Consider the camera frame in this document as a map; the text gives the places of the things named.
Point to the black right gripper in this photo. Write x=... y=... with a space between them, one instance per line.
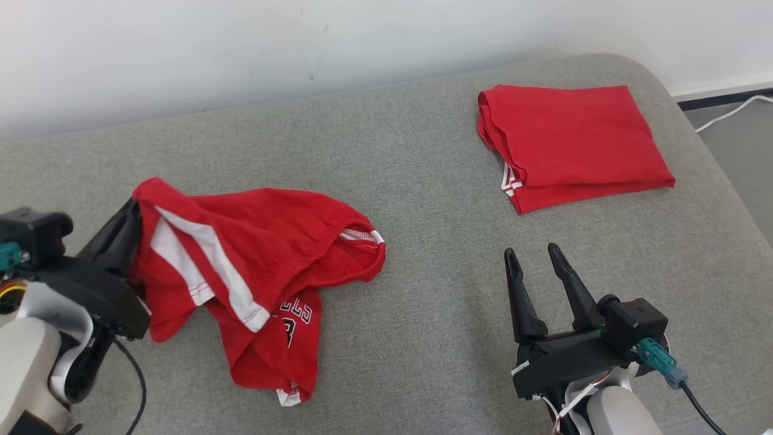
x=567 y=362

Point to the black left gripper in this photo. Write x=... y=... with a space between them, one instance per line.
x=90 y=290

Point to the red shorts with white stripes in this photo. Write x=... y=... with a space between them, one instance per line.
x=259 y=235

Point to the red white jersey shirt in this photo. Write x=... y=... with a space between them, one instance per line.
x=580 y=139

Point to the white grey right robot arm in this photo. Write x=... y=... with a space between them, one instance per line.
x=616 y=414

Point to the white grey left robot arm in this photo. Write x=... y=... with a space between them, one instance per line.
x=30 y=362

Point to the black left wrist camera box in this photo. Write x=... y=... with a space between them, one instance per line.
x=36 y=232

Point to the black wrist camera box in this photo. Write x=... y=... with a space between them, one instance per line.
x=634 y=323
x=36 y=232

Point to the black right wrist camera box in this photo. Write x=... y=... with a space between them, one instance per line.
x=634 y=323

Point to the teal left camera connector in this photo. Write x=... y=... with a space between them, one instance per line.
x=9 y=257

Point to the teal camera connector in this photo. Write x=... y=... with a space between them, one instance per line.
x=658 y=359
x=9 y=257

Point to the teal right camera connector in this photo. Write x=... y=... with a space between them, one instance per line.
x=658 y=359

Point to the dark wall baseboard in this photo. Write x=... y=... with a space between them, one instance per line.
x=724 y=98

